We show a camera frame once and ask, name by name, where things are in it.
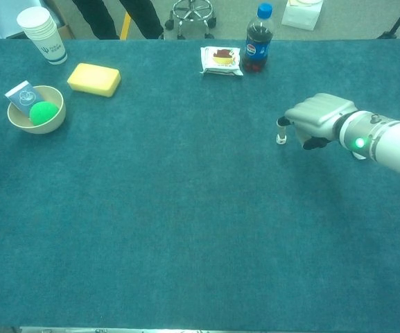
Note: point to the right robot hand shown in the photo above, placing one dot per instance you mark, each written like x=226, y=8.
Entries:
x=319, y=111

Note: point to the white die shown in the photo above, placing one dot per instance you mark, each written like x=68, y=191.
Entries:
x=281, y=140

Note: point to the cola bottle with blue cap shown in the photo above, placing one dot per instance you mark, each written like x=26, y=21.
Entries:
x=256, y=52

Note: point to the white box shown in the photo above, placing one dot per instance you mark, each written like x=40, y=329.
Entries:
x=300, y=15

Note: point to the black tripod stand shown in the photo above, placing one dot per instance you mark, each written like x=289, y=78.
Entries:
x=390, y=34

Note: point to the white snack packet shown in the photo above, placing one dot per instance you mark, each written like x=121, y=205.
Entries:
x=222, y=60

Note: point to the chrome stool base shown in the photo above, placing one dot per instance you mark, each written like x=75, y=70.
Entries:
x=186, y=15

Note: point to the teal table cloth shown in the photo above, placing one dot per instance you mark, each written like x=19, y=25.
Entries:
x=185, y=208

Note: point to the yellow sponge block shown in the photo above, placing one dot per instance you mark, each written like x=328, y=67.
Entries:
x=94, y=79

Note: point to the person legs in black trousers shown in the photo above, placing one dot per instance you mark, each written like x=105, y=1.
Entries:
x=95, y=17

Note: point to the cardboard box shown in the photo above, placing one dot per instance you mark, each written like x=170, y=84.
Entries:
x=67, y=30

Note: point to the beige bowl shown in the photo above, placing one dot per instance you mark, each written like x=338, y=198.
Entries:
x=45, y=129

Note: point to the green ball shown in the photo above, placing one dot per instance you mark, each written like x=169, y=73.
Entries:
x=43, y=112

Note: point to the stack of white paper cups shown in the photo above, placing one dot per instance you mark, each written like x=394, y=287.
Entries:
x=47, y=38

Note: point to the small blue card box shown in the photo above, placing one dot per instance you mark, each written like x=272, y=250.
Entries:
x=23, y=98

